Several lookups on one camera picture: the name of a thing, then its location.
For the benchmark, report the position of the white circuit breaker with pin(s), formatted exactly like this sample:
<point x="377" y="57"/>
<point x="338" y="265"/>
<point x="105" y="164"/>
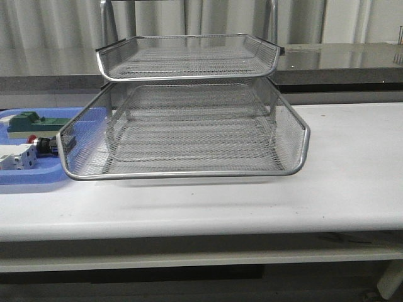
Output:
<point x="18" y="157"/>

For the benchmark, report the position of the green terminal block module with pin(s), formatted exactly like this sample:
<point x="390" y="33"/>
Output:
<point x="30" y="123"/>

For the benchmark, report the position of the white table leg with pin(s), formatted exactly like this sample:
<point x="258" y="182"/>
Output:
<point x="390" y="280"/>

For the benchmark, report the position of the grey stone counter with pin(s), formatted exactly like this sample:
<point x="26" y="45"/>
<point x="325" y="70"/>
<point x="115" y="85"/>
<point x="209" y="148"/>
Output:
<point x="307" y="74"/>

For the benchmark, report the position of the grey metal rack frame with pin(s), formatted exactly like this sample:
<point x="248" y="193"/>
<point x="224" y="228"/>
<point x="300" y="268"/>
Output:
<point x="108" y="25"/>

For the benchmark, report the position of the red emergency stop button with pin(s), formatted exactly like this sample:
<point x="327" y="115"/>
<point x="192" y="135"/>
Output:
<point x="47" y="146"/>

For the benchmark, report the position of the mesh tray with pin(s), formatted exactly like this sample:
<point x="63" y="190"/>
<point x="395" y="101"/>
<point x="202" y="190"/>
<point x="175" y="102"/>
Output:
<point x="182" y="57"/>
<point x="180" y="129"/>

